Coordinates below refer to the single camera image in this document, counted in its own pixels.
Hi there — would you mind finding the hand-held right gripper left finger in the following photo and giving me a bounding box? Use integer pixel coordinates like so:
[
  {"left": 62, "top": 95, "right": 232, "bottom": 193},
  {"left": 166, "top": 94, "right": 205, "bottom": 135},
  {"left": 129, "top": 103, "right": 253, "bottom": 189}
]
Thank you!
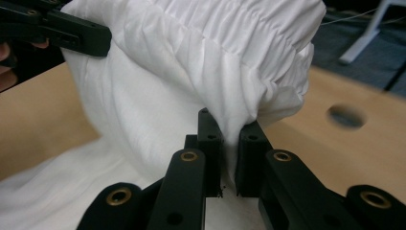
[{"left": 185, "top": 107, "right": 224, "bottom": 197}]

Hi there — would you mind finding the white cloth garment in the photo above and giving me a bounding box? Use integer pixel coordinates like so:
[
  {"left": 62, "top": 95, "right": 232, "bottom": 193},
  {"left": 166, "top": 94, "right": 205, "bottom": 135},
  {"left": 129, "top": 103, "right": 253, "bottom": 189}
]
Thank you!
[{"left": 0, "top": 0, "right": 327, "bottom": 230}]

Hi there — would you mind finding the white floor cable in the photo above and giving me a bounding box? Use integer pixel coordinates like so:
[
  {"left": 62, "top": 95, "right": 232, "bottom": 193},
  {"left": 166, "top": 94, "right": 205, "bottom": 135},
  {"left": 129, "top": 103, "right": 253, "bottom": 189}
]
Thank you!
[{"left": 320, "top": 8, "right": 406, "bottom": 27}]

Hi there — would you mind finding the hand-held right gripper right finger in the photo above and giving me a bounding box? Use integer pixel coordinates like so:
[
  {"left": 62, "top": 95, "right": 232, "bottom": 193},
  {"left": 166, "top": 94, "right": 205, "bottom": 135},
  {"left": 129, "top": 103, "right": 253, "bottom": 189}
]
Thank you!
[{"left": 235, "top": 120, "right": 274, "bottom": 197}]

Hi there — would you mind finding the white desk frame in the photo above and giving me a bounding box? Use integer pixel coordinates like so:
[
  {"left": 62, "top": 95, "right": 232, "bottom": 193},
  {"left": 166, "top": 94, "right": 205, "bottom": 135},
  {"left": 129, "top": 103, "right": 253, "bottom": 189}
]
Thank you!
[{"left": 338, "top": 0, "right": 406, "bottom": 65}]

